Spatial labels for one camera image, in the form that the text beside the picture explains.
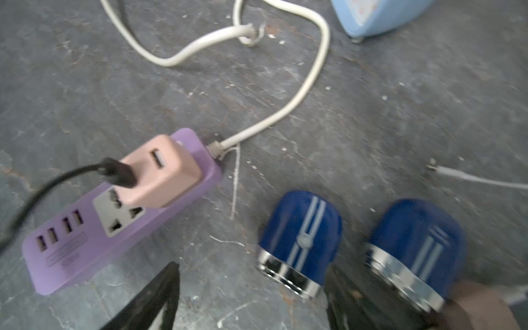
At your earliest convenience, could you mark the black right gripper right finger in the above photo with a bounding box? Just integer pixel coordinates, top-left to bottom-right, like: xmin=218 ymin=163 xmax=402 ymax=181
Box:
xmin=324 ymin=265 xmax=428 ymax=329

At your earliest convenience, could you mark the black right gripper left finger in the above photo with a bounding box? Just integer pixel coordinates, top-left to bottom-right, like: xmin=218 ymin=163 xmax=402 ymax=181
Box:
xmin=103 ymin=262 xmax=180 ymax=329

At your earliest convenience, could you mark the blue shaver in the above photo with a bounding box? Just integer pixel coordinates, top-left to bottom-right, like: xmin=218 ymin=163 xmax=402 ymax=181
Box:
xmin=257 ymin=191 xmax=342 ymax=300
xmin=365 ymin=199 xmax=467 ymax=313

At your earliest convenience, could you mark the purple power strip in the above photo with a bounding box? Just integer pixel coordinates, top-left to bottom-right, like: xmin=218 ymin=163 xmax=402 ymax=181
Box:
xmin=22 ymin=128 xmax=222 ymax=296

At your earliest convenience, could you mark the pink usb charger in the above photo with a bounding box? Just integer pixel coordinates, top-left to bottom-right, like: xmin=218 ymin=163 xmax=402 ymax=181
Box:
xmin=114 ymin=134 xmax=203 ymax=208
xmin=443 ymin=281 xmax=520 ymax=329

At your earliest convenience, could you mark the thin white USB cable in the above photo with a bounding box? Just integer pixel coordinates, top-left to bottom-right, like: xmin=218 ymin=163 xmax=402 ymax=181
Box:
xmin=426 ymin=158 xmax=528 ymax=191

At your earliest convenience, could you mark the pink USB charger front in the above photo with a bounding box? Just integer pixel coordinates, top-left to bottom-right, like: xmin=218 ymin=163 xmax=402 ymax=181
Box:
xmin=443 ymin=281 xmax=520 ymax=329

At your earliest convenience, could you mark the blue shaver on table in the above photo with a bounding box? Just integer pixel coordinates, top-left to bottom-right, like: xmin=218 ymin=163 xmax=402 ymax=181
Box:
xmin=257 ymin=191 xmax=342 ymax=300

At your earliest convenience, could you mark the light blue alarm clock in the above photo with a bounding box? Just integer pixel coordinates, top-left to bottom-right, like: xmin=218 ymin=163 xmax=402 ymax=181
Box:
xmin=331 ymin=0 xmax=434 ymax=43

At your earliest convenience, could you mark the black cable of charger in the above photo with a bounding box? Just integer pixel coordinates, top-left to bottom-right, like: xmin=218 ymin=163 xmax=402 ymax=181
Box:
xmin=0 ymin=157 xmax=138 ymax=254

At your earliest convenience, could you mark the thick white power cord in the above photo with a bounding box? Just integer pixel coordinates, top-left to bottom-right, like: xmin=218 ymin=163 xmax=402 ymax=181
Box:
xmin=98 ymin=0 xmax=331 ymax=160

